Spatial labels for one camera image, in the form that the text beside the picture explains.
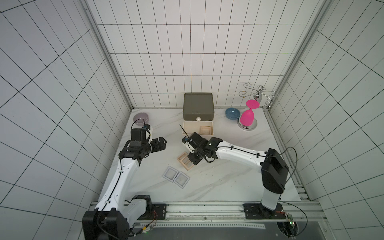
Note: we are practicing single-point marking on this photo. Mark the peach brooch box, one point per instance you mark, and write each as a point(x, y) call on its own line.
point(182, 156)
point(187, 164)
point(206, 130)

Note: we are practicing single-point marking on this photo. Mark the white brooch box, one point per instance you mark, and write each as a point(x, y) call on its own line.
point(181, 180)
point(170, 174)

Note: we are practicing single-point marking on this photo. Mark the purple bowl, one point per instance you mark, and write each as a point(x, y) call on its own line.
point(141, 119)

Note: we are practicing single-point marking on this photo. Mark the aluminium mounting rail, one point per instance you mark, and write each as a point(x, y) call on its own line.
point(225, 214)

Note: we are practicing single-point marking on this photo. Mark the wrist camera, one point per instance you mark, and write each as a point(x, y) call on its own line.
point(148, 130)
point(193, 139)

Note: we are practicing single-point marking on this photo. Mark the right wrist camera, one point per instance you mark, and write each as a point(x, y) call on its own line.
point(193, 139)

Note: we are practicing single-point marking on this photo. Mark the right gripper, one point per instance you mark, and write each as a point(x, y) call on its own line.
point(194, 151)

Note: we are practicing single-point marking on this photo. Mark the blue bowl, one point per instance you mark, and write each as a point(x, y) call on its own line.
point(232, 113)

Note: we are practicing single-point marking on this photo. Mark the chrome glass rack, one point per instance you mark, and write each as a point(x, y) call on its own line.
point(257, 93)

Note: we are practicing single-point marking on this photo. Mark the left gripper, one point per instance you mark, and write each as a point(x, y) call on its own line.
point(162, 146)

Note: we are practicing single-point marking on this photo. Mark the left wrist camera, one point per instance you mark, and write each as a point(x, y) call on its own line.
point(148, 130)

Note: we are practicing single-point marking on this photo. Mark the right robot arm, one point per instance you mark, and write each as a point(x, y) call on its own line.
point(273, 169)

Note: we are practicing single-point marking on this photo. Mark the peach brooch box top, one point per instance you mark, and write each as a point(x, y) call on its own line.
point(182, 156)

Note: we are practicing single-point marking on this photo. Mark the pink plastic goblet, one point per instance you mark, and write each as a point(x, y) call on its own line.
point(247, 117)

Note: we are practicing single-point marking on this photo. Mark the three-tier drawer cabinet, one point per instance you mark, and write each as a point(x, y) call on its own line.
point(198, 110)

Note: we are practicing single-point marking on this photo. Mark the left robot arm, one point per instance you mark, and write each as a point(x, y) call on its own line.
point(120, 186)

